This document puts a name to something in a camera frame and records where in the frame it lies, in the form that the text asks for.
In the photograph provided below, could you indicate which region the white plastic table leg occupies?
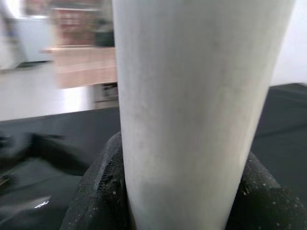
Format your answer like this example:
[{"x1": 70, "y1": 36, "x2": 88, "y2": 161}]
[{"x1": 111, "y1": 0, "x2": 296, "y2": 230}]

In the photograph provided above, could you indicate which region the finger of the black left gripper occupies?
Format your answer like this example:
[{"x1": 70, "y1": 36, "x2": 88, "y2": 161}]
[{"x1": 0, "y1": 132, "x2": 90, "y2": 178}]

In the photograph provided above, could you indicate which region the white standing appliance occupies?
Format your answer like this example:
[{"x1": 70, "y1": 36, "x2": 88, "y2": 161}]
[{"x1": 13, "y1": 16, "x2": 56, "y2": 66}]

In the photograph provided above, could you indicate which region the beige cloth covered table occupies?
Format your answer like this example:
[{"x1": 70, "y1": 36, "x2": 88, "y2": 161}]
[{"x1": 39, "y1": 46, "x2": 118, "y2": 89}]

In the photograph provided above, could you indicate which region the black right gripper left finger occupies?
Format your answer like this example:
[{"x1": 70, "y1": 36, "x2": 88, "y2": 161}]
[{"x1": 59, "y1": 133, "x2": 132, "y2": 230}]

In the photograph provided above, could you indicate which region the black bag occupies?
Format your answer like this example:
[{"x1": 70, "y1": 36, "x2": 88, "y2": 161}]
[{"x1": 94, "y1": 20, "x2": 115, "y2": 48}]

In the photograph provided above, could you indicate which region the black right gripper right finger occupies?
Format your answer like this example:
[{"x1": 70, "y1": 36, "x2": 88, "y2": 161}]
[{"x1": 225, "y1": 150, "x2": 307, "y2": 230}]

